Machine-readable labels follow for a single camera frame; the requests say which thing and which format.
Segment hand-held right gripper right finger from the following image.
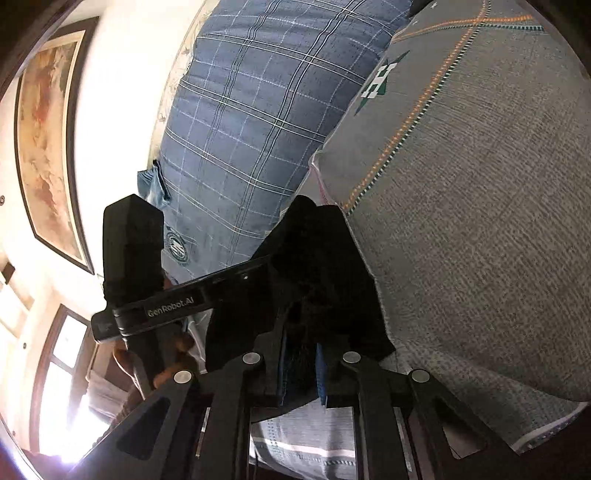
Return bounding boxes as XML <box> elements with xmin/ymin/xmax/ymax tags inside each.
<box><xmin>314</xmin><ymin>342</ymin><xmax>532</xmax><ymax>480</ymax></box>

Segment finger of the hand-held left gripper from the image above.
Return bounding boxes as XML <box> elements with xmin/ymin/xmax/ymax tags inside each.
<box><xmin>210</xmin><ymin>256</ymin><xmax>282</xmax><ymax>296</ymax></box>

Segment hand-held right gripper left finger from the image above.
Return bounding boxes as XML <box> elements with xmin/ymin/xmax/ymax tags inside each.
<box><xmin>69</xmin><ymin>318</ymin><xmax>297</xmax><ymax>480</ymax></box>

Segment black pants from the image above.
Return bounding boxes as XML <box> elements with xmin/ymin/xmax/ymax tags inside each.
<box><xmin>203</xmin><ymin>195</ymin><xmax>397</xmax><ymax>402</ymax></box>

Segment person's left hand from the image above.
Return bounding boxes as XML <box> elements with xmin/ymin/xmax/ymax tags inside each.
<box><xmin>113</xmin><ymin>330</ymin><xmax>197</xmax><ymax>402</ymax></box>

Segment blue denim cloth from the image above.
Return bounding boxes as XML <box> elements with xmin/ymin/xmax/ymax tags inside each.
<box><xmin>137</xmin><ymin>159</ymin><xmax>172</xmax><ymax>208</ymax></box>

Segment bright wooden framed window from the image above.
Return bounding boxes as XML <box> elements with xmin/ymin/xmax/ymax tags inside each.
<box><xmin>30</xmin><ymin>302</ymin><xmax>122</xmax><ymax>462</ymax></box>

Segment grey star print duvet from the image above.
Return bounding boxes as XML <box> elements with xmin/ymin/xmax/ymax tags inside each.
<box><xmin>252</xmin><ymin>0</ymin><xmax>591</xmax><ymax>480</ymax></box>

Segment framed wall painting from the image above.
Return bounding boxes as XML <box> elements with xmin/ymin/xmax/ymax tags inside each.
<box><xmin>14</xmin><ymin>16</ymin><xmax>100</xmax><ymax>275</ymax></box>

